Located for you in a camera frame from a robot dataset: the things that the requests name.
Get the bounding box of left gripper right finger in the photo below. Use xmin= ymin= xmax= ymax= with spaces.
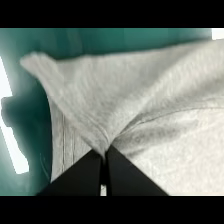
xmin=105 ymin=143 xmax=169 ymax=197

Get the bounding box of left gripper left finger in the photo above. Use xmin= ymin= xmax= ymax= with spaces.
xmin=37 ymin=148 xmax=103 ymax=197

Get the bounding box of grey T-shirt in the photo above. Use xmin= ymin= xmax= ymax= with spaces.
xmin=19 ymin=38 xmax=224 ymax=197

